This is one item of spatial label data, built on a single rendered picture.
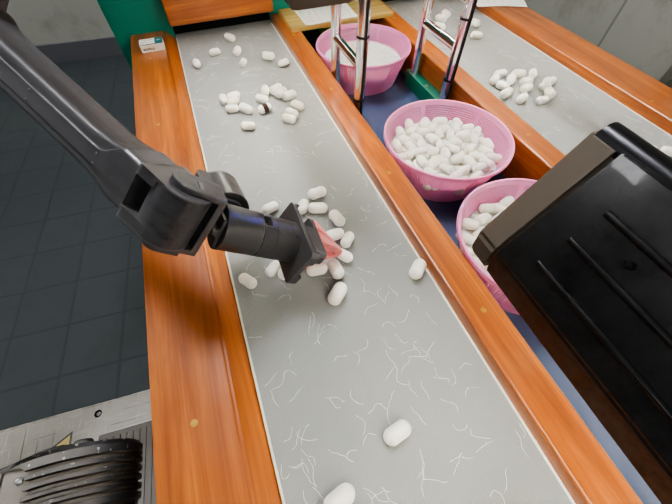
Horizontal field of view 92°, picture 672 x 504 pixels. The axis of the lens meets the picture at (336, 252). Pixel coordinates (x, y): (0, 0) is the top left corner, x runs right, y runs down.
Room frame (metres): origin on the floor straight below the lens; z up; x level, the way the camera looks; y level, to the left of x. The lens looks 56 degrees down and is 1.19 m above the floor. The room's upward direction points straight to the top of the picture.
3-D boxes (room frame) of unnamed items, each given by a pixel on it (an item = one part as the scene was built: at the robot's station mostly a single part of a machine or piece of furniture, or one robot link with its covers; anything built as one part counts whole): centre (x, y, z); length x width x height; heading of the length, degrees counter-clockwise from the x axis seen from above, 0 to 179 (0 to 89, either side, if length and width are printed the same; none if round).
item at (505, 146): (0.58, -0.23, 0.72); 0.27 x 0.27 x 0.10
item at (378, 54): (0.99, -0.08, 0.71); 0.22 x 0.22 x 0.06
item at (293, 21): (1.20, 0.00, 0.77); 0.33 x 0.15 x 0.01; 111
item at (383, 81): (0.99, -0.08, 0.72); 0.27 x 0.27 x 0.10
